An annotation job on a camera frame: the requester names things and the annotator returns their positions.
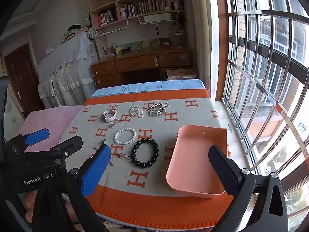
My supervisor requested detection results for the beige curtain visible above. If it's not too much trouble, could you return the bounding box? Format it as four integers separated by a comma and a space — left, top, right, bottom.
185, 0, 215, 99

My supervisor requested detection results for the white lace furniture cover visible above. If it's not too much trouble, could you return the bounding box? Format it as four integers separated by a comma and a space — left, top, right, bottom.
37, 31, 99, 109

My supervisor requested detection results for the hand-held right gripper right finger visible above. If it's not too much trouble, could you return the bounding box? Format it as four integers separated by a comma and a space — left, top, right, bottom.
208, 145, 289, 232

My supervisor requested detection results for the brown wooden door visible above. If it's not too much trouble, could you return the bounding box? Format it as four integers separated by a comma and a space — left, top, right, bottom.
3, 43, 45, 114

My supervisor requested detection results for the light blue printed sheet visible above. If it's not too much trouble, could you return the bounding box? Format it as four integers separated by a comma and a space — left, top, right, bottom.
90, 79, 207, 98

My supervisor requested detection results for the small white pearl bracelet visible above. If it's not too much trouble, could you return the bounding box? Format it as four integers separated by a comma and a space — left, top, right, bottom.
130, 106, 144, 118

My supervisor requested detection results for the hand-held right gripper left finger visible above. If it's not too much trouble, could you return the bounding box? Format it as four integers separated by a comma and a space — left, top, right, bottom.
31, 144, 112, 232

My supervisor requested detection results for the orange grey printed blanket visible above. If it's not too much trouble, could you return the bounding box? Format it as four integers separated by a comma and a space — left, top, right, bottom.
57, 89, 236, 230

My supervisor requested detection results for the large white pearl bracelet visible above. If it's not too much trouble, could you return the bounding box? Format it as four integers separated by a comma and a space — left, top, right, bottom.
114, 128, 137, 145

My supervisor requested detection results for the silver chain bracelet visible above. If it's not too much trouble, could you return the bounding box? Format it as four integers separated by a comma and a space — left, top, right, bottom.
147, 102, 171, 116

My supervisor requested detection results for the wooden desk with drawers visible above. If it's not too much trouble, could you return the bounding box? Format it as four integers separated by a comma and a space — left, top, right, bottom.
90, 47, 194, 89

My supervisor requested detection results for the metal window grille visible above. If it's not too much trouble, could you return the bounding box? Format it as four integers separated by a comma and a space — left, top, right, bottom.
222, 0, 309, 223

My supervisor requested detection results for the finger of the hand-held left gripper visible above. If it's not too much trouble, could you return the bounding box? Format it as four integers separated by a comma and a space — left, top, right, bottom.
20, 129, 50, 148
49, 135, 83, 159

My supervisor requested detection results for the pink plastic tray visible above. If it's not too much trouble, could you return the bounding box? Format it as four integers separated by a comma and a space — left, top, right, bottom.
166, 125, 228, 199

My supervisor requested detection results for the red string bracelet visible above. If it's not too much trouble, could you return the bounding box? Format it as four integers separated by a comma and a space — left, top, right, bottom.
90, 146, 114, 166

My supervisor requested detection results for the black bead bracelet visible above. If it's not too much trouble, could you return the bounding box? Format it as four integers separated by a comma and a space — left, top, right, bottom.
130, 138, 159, 169

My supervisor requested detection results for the pink bed sheet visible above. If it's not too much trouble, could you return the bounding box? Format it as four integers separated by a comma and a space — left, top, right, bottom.
16, 106, 85, 153

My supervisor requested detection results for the pink smart watch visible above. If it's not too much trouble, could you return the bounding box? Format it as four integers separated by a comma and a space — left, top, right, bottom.
102, 110, 118, 123

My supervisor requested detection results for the row of books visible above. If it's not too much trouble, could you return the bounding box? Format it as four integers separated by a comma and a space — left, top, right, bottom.
97, 0, 185, 27

